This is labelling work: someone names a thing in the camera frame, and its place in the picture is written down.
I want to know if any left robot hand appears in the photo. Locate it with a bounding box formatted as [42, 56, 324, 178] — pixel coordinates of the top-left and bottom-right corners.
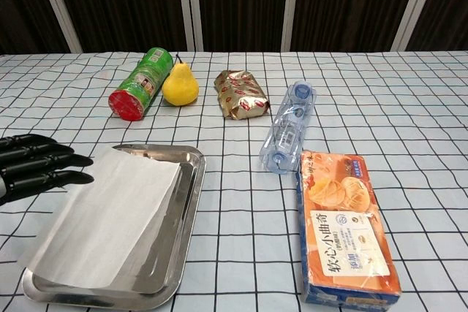
[0, 134, 95, 206]

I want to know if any white paper sheet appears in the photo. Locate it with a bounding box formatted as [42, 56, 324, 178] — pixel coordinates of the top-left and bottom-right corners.
[28, 146, 181, 289]

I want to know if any stainless steel tray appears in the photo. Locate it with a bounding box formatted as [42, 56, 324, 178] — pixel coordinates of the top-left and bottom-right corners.
[21, 143, 207, 311]

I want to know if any green chips can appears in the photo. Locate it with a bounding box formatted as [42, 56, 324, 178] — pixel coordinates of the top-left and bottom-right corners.
[107, 47, 174, 123]

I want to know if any yellow pear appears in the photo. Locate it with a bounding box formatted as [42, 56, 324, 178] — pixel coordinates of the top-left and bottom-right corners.
[162, 53, 200, 107]

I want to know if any gold foil snack pack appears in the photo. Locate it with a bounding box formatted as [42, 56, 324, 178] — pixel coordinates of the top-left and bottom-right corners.
[214, 69, 271, 121]

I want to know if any clear plastic water bottle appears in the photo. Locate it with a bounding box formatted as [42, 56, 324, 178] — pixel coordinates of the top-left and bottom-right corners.
[258, 80, 317, 175]

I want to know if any orange cookie box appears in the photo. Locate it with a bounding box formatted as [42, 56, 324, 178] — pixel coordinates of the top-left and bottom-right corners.
[295, 150, 402, 312]

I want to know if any checkered white tablecloth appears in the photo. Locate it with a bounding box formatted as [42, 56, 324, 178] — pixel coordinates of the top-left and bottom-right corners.
[0, 50, 468, 312]

